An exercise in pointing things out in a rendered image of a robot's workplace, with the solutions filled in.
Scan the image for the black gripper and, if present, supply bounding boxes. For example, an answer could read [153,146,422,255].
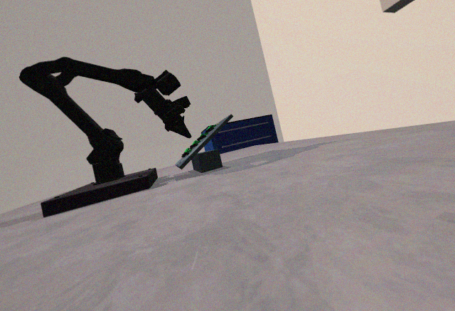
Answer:
[152,98,191,139]

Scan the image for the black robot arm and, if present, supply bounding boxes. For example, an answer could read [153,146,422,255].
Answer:
[19,57,181,186]

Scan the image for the grey switch panel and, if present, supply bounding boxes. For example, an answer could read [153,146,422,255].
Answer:
[175,114,233,173]

